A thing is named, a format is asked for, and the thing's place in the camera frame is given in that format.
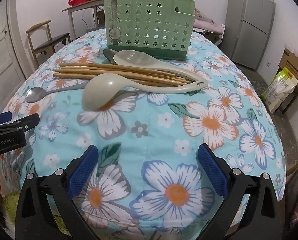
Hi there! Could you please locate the bamboo chopstick one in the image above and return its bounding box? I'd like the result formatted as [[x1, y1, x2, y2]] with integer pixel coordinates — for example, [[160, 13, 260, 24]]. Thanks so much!
[[60, 63, 176, 77]]

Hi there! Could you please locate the pink rolled bedding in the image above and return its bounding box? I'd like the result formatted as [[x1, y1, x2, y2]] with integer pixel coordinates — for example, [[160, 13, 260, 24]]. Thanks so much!
[[194, 8, 225, 35]]

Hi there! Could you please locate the green star-holed utensil caddy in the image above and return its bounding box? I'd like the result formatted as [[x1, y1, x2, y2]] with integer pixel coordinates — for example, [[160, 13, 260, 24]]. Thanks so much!
[[104, 0, 195, 60]]

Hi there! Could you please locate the floral blue tablecloth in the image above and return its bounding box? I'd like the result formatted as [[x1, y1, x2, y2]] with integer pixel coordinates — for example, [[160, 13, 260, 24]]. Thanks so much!
[[0, 30, 285, 239]]

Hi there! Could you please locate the wooden chair black seat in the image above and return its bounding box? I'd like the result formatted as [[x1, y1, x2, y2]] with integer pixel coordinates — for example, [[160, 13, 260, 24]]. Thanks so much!
[[26, 20, 71, 66]]

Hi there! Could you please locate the silver refrigerator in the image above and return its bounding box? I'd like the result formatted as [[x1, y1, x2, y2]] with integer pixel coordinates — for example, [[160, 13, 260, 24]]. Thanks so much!
[[220, 0, 275, 70]]

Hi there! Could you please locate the bamboo chopstick three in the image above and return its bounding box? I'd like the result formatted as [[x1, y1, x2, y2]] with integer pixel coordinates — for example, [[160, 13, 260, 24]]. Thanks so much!
[[57, 69, 123, 77]]

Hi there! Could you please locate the cream plastic ladle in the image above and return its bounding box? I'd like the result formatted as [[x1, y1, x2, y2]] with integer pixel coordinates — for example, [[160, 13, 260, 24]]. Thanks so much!
[[81, 73, 208, 111]]

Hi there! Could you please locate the bamboo chopstick two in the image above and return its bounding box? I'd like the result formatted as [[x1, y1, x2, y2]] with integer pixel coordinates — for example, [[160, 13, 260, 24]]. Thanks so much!
[[52, 67, 189, 81]]

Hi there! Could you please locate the bamboo chopstick five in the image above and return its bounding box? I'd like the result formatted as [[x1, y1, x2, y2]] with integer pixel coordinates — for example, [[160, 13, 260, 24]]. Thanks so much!
[[121, 72, 192, 86]]

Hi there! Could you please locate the metal spoon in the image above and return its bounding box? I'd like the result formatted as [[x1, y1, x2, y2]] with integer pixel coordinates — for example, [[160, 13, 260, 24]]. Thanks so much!
[[25, 83, 87, 103]]

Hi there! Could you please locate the yellow green rice bag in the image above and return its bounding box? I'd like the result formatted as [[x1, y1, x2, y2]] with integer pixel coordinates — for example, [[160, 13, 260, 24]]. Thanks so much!
[[260, 67, 298, 114]]

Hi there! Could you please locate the bamboo chopstick four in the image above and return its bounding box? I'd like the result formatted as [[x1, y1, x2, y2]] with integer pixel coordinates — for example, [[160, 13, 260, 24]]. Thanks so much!
[[53, 73, 179, 87]]

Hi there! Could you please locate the dark green plastic spoon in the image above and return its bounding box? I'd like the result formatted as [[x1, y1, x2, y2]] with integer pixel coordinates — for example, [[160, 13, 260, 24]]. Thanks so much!
[[103, 48, 116, 64]]

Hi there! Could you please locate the bamboo chopstick six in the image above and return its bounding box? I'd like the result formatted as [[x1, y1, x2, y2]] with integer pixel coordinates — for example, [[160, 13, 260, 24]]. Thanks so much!
[[131, 79, 179, 87]]

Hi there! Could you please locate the brown cardboard box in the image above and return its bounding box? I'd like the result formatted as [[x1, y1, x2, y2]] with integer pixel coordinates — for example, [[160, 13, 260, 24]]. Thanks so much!
[[278, 48, 298, 87]]

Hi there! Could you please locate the white door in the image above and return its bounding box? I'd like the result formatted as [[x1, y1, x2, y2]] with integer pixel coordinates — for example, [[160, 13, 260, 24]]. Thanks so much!
[[0, 0, 25, 113]]

